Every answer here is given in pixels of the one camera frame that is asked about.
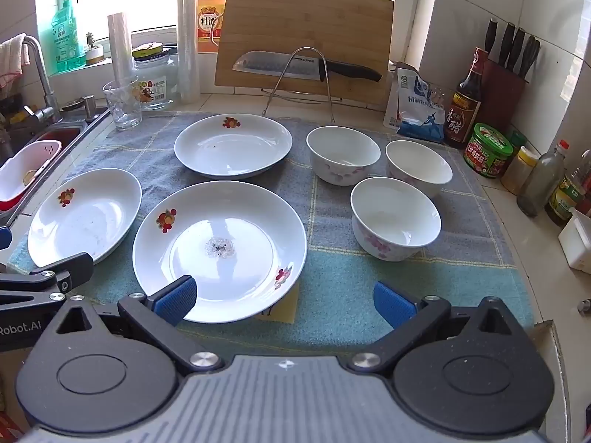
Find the dark vinegar bottle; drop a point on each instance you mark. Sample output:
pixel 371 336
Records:
pixel 464 110

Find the glass jar with green lid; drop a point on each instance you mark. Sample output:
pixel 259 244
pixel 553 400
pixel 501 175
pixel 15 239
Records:
pixel 157 87

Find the white plate two fruit prints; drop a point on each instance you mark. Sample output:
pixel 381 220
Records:
pixel 221 217

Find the brown knife block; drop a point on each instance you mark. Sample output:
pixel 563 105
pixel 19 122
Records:
pixel 503 97

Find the white and blue salt bag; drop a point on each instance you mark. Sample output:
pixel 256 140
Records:
pixel 415 106

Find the stainless steel sink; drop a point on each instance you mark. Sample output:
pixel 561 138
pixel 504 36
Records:
pixel 87 122

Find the dark bottle green label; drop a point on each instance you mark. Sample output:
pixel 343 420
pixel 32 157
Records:
pixel 568 194

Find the metal soap pump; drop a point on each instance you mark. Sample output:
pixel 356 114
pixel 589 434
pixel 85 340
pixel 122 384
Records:
pixel 88 106

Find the wooden cutting board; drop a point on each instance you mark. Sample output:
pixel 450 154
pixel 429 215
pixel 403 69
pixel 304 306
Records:
pixel 300 23

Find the orange cooking wine bottle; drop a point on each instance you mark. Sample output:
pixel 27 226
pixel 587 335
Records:
pixel 207 23

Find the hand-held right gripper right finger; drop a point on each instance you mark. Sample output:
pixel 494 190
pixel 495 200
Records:
pixel 395 304

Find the tall plastic wrap roll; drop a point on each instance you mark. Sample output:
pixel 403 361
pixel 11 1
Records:
pixel 188 46

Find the clear glass tumbler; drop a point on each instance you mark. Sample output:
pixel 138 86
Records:
pixel 122 110

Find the white bowl pink flower print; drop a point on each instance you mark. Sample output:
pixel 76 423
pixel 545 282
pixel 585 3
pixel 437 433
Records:
pixel 418 166
pixel 341 147
pixel 392 217

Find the white plate single fruit print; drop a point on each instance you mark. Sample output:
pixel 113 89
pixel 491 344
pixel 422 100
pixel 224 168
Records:
pixel 92 221
pixel 240 152

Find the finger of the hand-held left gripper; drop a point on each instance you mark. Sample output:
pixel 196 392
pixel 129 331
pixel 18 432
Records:
pixel 69 265
pixel 4 240

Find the grey bottle red cap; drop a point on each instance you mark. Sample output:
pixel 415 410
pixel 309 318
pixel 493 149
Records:
pixel 540 184

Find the pink cloth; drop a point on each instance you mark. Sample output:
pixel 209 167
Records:
pixel 11 60

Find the white colander basket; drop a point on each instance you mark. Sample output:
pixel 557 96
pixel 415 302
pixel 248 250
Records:
pixel 27 161

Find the green sauce tub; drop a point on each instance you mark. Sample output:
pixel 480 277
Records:
pixel 487 152

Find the green detergent bottle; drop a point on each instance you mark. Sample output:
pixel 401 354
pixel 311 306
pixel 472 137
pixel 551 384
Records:
pixel 67 41

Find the short plastic wrap roll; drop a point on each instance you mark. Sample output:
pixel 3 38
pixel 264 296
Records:
pixel 120 46

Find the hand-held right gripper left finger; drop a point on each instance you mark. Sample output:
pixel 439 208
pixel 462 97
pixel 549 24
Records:
pixel 175 302

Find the metal drain cap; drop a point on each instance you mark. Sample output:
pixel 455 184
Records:
pixel 71 105

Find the metal faucet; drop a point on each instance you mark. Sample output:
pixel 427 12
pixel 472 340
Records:
pixel 46 87

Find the white plastic box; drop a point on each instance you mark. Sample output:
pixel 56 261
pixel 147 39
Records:
pixel 577 244

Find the small jar yellow lid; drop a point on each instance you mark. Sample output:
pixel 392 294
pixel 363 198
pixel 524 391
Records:
pixel 519 170

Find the small sachet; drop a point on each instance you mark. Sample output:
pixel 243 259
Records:
pixel 150 47

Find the small potted plant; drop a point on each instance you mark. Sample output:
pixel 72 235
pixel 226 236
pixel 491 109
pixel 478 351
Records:
pixel 94 53

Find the grey and teal checked towel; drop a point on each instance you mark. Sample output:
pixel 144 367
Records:
pixel 323 249

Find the red basin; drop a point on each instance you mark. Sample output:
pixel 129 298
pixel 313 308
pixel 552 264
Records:
pixel 64 134

